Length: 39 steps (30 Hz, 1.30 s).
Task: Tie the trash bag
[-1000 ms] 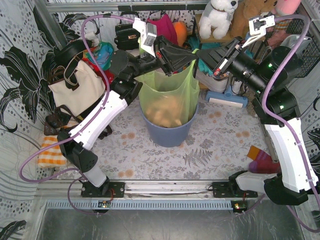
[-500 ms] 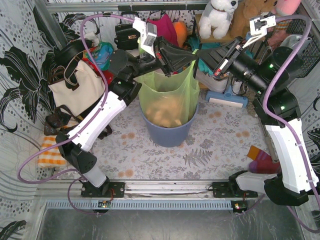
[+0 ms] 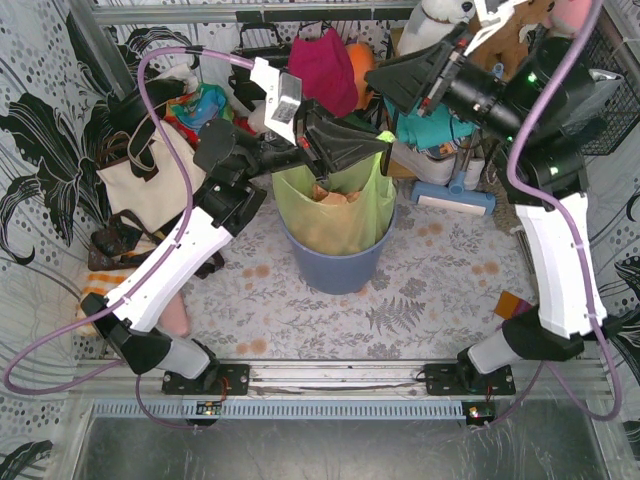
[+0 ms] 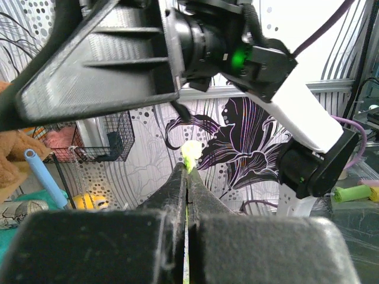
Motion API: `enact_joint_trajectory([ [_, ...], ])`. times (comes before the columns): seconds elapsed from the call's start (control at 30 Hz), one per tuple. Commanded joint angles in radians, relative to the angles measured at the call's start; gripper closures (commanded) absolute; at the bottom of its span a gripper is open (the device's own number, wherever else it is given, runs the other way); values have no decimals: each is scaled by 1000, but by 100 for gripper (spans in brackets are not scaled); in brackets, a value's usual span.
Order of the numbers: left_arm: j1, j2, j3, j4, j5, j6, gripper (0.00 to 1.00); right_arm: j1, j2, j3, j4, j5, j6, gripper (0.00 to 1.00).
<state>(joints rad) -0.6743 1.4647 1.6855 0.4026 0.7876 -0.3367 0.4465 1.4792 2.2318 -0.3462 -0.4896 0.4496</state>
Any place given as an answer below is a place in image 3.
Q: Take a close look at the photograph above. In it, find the black wire basket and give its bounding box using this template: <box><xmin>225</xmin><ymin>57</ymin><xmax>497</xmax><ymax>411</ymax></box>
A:
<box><xmin>576</xmin><ymin>20</ymin><xmax>639</xmax><ymax>156</ymax></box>

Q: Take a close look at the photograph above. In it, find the silver foil pouch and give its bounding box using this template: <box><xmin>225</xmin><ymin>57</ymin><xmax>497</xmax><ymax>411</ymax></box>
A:
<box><xmin>589</xmin><ymin>69</ymin><xmax>623</xmax><ymax>85</ymax></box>

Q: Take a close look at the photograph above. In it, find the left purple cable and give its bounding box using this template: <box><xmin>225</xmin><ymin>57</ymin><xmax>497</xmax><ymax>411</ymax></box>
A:
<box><xmin>2</xmin><ymin>45</ymin><xmax>261</xmax><ymax>434</ymax></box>

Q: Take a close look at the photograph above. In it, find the orange checkered cloth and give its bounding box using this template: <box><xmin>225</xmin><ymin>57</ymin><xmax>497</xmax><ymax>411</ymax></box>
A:
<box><xmin>75</xmin><ymin>269</ymin><xmax>134</xmax><ymax>322</ymax></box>

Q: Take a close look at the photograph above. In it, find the pink plush toy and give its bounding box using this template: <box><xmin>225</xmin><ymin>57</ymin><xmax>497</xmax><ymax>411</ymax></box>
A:
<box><xmin>542</xmin><ymin>0</ymin><xmax>592</xmax><ymax>39</ymax></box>

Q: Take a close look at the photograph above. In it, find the black leather handbag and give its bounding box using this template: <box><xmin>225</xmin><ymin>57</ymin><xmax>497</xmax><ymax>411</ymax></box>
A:
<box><xmin>228</xmin><ymin>22</ymin><xmax>294</xmax><ymax>101</ymax></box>

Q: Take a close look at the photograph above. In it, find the purple orange sock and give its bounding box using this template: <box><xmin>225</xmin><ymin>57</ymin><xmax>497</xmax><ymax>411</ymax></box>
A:
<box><xmin>494</xmin><ymin>291</ymin><xmax>532</xmax><ymax>320</ymax></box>

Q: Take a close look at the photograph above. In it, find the cream canvas tote bag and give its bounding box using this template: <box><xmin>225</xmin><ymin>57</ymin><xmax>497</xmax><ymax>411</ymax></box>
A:
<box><xmin>96</xmin><ymin>119</ymin><xmax>205</xmax><ymax>231</ymax></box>

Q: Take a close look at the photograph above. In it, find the teal folded cloth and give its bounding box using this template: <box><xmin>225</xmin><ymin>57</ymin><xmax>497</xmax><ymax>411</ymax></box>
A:
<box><xmin>394</xmin><ymin>105</ymin><xmax>476</xmax><ymax>149</ymax></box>

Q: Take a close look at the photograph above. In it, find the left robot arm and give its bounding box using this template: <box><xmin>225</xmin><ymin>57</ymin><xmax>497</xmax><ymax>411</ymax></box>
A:
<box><xmin>81</xmin><ymin>101</ymin><xmax>388</xmax><ymax>395</ymax></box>

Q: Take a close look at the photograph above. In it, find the crumpled brown paper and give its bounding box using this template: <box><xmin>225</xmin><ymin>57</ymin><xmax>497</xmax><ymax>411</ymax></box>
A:
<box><xmin>312</xmin><ymin>184</ymin><xmax>361</xmax><ymax>206</ymax></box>

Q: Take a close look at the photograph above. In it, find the green trash bag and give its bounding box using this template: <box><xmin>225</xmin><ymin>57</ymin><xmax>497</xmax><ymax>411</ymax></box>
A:
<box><xmin>272</xmin><ymin>153</ymin><xmax>396</xmax><ymax>256</ymax></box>

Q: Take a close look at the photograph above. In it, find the cream plush bear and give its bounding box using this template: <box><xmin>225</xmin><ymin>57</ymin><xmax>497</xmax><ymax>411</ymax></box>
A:
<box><xmin>247</xmin><ymin>105</ymin><xmax>268</xmax><ymax>134</ymax></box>

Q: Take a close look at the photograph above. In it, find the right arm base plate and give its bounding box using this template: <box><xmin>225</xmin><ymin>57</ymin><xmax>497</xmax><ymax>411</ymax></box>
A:
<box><xmin>416</xmin><ymin>363</ymin><xmax>516</xmax><ymax>396</ymax></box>

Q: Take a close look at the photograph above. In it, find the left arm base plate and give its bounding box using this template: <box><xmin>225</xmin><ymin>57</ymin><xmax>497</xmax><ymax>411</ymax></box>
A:
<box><xmin>161</xmin><ymin>363</ymin><xmax>250</xmax><ymax>397</ymax></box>

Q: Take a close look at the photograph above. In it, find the pink pouch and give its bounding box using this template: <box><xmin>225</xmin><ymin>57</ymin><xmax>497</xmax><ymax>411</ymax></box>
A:
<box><xmin>159</xmin><ymin>292</ymin><xmax>191</xmax><ymax>337</ymax></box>

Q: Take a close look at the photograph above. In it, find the black metal shelf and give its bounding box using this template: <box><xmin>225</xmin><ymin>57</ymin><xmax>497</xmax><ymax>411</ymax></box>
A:
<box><xmin>375</xmin><ymin>27</ymin><xmax>501</xmax><ymax>186</ymax></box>

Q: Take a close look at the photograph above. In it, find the colorful printed bag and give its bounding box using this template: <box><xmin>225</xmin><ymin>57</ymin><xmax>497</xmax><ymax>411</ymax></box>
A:
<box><xmin>164</xmin><ymin>83</ymin><xmax>234</xmax><ymax>147</ymax></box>

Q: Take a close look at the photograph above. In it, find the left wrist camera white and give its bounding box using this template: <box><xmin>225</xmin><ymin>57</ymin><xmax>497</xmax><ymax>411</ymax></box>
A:
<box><xmin>250</xmin><ymin>57</ymin><xmax>302</xmax><ymax>145</ymax></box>

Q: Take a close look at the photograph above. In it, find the white plush dog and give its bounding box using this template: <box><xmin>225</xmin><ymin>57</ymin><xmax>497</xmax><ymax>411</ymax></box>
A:
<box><xmin>397</xmin><ymin>0</ymin><xmax>476</xmax><ymax>56</ymax></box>

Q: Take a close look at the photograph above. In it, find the blue trash bin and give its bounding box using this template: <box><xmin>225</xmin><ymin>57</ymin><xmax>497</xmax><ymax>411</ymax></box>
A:
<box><xmin>279</xmin><ymin>211</ymin><xmax>397</xmax><ymax>295</ymax></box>

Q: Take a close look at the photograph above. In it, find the orange plush toy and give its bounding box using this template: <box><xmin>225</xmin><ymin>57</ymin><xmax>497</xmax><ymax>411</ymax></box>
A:
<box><xmin>346</xmin><ymin>42</ymin><xmax>375</xmax><ymax>110</ymax></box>

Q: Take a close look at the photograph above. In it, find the brown patterned handbag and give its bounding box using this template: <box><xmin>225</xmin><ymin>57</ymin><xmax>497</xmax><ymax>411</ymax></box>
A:
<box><xmin>87</xmin><ymin>209</ymin><xmax>224</xmax><ymax>280</ymax></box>

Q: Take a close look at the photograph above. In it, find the magenta cloth bag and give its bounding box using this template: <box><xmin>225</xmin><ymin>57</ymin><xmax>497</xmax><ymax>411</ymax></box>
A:
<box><xmin>288</xmin><ymin>28</ymin><xmax>358</xmax><ymax>117</ymax></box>

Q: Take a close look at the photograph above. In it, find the blue floor mop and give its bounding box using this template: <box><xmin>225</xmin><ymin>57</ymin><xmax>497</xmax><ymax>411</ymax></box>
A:
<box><xmin>410</xmin><ymin>62</ymin><xmax>505</xmax><ymax>216</ymax></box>

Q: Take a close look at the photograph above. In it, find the black round hat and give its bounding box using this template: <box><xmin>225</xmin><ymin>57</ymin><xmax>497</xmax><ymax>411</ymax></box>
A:
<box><xmin>107</xmin><ymin>78</ymin><xmax>187</xmax><ymax>132</ymax></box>

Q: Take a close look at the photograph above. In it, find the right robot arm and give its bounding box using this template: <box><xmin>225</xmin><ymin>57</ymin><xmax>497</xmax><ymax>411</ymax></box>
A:
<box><xmin>366</xmin><ymin>26</ymin><xmax>607</xmax><ymax>394</ymax></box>

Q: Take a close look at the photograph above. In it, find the brown teddy bear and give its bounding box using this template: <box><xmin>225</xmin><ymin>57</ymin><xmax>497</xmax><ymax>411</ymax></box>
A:
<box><xmin>470</xmin><ymin>0</ymin><xmax>555</xmax><ymax>81</ymax></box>

